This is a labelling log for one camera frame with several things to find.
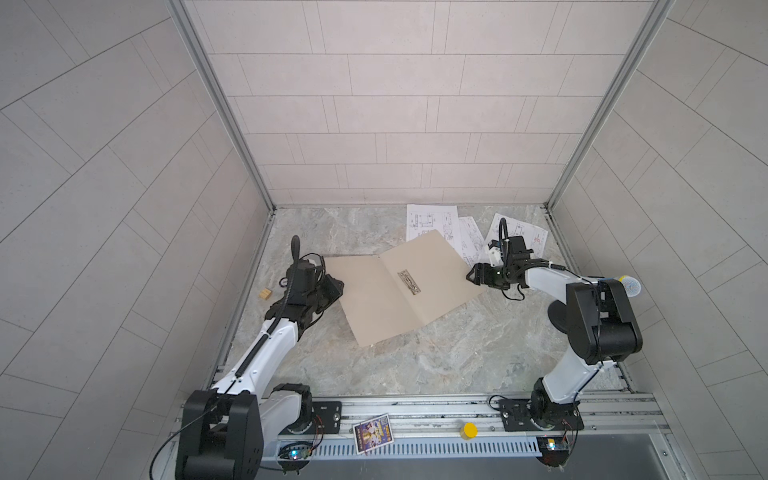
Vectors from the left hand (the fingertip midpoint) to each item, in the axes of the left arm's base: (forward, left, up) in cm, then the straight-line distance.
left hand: (351, 278), depth 84 cm
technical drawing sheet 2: (+20, -40, -11) cm, 46 cm away
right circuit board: (-39, -50, -10) cm, 64 cm away
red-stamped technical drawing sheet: (+24, -63, -12) cm, 69 cm away
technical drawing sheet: (+32, -24, -10) cm, 41 cm away
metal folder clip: (+5, -17, -11) cm, 21 cm away
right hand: (+7, -38, -9) cm, 40 cm away
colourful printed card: (-36, -8, -8) cm, 38 cm away
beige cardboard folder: (+3, -15, -11) cm, 18 cm away
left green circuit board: (-39, +8, -6) cm, 41 cm away
